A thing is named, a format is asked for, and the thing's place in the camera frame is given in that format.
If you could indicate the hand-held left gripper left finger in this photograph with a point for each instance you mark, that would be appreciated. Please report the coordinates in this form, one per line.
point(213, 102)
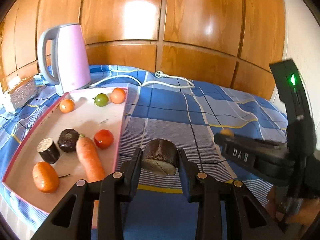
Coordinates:
point(137, 170)

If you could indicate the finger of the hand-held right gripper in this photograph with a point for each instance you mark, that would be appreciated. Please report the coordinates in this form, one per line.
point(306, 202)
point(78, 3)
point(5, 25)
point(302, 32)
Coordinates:
point(250, 155)

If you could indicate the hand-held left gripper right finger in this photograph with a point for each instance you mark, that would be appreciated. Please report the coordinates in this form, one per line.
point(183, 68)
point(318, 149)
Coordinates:
point(182, 177)

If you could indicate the eggplant piece with cracked face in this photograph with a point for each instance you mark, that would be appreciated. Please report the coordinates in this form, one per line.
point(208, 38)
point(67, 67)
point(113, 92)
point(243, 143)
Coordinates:
point(160, 157)

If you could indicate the small round yellow ball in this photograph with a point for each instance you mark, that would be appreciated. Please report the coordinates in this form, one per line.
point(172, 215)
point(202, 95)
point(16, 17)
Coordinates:
point(227, 131)

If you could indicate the red tomato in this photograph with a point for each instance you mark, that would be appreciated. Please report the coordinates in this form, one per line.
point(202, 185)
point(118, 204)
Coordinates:
point(103, 138)

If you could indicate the pink shallow tray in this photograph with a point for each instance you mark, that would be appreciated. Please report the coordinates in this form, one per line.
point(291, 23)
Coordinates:
point(82, 120)

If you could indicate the eggplant piece with dark end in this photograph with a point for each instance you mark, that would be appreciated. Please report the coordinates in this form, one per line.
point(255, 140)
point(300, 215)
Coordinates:
point(68, 140)

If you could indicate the orange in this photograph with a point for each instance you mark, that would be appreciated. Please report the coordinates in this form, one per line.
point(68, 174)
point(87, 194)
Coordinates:
point(67, 105)
point(118, 95)

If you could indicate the green tomato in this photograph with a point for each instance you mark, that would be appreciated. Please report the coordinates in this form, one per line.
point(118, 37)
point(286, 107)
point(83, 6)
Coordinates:
point(101, 99)

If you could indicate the eggplant piece with pale face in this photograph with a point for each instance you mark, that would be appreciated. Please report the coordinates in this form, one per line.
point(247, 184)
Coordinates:
point(48, 151)

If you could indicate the person's right hand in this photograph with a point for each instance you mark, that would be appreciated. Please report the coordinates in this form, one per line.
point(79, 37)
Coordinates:
point(273, 200)

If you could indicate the carrot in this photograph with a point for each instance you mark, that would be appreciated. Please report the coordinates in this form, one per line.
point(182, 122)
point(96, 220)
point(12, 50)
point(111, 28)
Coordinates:
point(90, 157)

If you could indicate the blue plaid blanket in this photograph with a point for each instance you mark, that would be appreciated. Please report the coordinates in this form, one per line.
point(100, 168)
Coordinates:
point(170, 120)

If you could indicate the oval mandarin with stem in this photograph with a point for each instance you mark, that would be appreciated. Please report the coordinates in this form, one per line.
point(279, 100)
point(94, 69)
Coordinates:
point(45, 176)

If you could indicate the pink electric kettle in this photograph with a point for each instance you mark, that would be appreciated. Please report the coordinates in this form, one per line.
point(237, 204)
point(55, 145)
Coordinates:
point(71, 57)

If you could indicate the silver glitter box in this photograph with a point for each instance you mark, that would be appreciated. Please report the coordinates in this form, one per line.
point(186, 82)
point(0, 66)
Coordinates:
point(22, 92)

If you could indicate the wooden wardrobe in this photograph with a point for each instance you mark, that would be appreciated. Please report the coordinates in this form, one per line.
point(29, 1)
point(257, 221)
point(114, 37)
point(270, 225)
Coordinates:
point(150, 17)

